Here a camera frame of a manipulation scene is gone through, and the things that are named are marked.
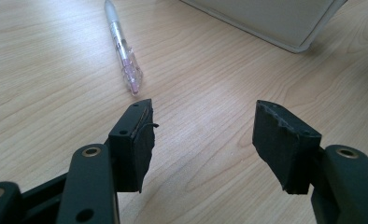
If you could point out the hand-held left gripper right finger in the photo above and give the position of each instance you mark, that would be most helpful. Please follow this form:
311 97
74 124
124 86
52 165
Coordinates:
285 146

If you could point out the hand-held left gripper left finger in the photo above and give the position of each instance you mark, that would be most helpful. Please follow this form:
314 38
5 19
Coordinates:
129 146

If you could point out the clear pen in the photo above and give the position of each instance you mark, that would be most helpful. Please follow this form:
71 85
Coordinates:
124 53

